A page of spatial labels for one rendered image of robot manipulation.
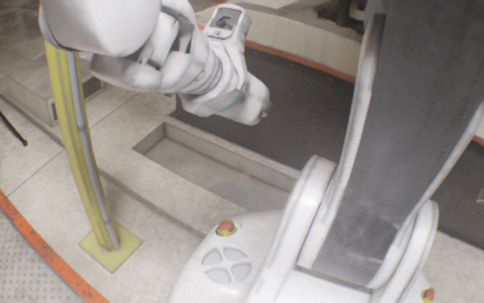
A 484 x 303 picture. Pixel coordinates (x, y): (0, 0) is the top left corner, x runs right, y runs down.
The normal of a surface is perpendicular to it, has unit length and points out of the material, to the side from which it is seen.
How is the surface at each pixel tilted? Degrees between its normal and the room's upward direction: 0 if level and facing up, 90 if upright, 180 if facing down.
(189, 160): 0
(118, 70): 66
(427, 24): 110
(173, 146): 0
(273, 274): 48
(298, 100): 90
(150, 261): 0
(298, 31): 90
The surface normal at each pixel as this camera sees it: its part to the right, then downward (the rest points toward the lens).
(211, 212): 0.07, -0.77
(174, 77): -0.38, 0.21
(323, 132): -0.51, 0.52
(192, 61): 0.85, 0.42
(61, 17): -0.45, 0.77
